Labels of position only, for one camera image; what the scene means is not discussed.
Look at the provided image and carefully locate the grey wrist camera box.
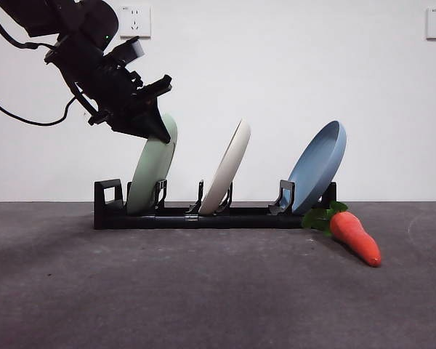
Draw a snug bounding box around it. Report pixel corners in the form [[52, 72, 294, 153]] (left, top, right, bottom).
[[103, 38, 146, 68]]

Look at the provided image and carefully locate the black plate rack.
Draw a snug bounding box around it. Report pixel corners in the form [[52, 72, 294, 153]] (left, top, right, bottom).
[[93, 177, 338, 230]]

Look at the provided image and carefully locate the green plate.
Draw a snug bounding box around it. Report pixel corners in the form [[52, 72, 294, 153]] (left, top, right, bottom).
[[126, 112, 178, 215]]

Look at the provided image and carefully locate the black cable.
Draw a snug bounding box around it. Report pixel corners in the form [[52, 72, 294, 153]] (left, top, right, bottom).
[[0, 5, 59, 50], [0, 89, 79, 127]]

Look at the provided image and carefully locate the blue plate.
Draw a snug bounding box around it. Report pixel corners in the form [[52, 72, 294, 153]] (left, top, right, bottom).
[[287, 120, 348, 214]]

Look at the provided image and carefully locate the orange carrot with green leaves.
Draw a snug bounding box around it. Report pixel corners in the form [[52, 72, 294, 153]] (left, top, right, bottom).
[[301, 201, 382, 268]]

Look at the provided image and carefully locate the beige plate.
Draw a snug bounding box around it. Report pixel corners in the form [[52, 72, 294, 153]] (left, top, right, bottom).
[[198, 118, 251, 214]]

